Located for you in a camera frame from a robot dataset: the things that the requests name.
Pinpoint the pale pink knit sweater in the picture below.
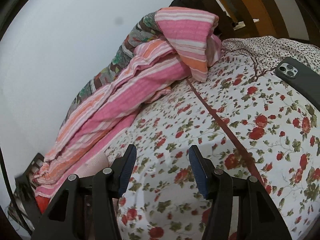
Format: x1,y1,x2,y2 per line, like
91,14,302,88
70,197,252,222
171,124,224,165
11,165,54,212
75,153,109,178

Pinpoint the white red floral bedsheet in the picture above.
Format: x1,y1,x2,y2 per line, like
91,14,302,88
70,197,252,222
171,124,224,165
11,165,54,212
106,51,319,239

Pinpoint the red orange pillow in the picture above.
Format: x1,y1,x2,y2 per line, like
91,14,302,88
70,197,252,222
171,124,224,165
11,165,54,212
35,196,50,214

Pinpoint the dark wooden headboard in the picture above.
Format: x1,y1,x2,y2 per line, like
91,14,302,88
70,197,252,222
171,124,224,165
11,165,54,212
13,153,44,231

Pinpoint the pink orange striped blanket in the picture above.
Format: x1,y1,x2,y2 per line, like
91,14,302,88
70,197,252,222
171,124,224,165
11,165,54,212
32,7,221,198

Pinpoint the small-print floral pillow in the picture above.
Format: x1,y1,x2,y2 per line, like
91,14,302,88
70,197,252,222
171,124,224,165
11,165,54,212
222,36,319,77

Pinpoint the black smartphone with case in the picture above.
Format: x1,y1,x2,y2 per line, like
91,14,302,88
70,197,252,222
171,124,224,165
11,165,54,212
275,57,320,109

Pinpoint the dark floral patchwork quilt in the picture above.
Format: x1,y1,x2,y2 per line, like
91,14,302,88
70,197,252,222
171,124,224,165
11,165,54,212
62,12,162,124

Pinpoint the dark wooden footboard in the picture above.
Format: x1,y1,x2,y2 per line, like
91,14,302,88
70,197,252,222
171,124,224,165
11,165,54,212
170,0,289,40

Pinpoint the brown wooden cabinet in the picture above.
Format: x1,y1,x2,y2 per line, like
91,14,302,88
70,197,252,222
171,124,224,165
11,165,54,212
216,0,277,38

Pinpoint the black cable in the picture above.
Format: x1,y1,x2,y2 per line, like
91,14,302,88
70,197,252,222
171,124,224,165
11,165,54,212
0,147,33,237

